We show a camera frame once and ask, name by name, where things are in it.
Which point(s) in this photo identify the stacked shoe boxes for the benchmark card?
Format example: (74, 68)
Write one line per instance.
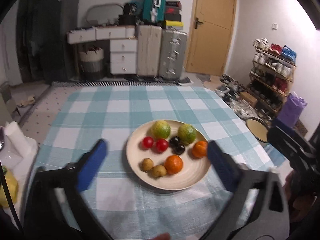
(172, 15)

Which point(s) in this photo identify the cream round plate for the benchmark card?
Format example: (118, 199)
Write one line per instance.
(193, 171)

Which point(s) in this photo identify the white wall switch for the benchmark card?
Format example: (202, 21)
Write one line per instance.
(274, 26)

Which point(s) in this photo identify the oval mirror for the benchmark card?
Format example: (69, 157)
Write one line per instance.
(103, 14)

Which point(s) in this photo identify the round tray on floor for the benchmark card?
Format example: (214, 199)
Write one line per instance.
(258, 128)

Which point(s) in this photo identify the person's right hand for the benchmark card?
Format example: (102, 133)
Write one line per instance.
(302, 205)

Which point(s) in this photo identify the yellow-green citrus fruit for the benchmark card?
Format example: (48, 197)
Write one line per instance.
(160, 129)

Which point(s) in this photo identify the small brown longan fruit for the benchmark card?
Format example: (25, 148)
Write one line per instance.
(146, 164)

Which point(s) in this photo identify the wooden door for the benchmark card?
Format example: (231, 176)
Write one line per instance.
(210, 36)

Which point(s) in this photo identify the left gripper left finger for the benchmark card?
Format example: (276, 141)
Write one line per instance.
(43, 216)

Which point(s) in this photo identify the person's left hand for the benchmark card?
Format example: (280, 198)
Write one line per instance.
(163, 236)

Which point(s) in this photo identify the red cherry tomato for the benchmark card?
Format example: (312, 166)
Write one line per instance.
(147, 142)
(161, 145)

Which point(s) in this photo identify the purple bag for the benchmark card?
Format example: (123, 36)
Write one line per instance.
(292, 110)

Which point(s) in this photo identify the silver suitcase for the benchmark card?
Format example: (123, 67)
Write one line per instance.
(172, 54)

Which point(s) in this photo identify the white drawer desk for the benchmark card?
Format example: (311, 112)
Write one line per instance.
(113, 48)

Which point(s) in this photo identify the black refrigerator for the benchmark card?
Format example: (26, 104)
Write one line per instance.
(42, 48)

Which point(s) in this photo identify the dotted floor mat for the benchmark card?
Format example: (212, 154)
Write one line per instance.
(94, 112)

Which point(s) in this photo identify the beige suitcase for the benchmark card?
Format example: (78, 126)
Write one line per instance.
(148, 50)

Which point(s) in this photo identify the yellow plastic bag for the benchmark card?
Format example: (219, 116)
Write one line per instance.
(12, 184)

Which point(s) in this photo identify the teal suitcase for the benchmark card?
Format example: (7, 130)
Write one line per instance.
(153, 11)

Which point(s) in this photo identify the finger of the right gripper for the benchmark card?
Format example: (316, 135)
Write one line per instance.
(292, 144)
(287, 127)

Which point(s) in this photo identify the striped laundry basket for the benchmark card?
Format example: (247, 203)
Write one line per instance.
(92, 63)

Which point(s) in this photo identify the white paper roll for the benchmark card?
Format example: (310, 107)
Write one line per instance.
(17, 138)

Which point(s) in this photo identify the green speckled citrus fruit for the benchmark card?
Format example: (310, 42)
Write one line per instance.
(187, 134)

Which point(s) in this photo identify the orange tangerine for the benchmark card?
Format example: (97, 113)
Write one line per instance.
(199, 150)
(173, 164)

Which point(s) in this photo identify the wooden shoe rack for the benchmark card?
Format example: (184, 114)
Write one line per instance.
(272, 75)

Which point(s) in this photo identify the dark purple plum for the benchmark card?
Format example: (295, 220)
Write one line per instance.
(174, 141)
(179, 149)

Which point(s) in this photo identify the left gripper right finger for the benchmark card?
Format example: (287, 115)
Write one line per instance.
(269, 217)

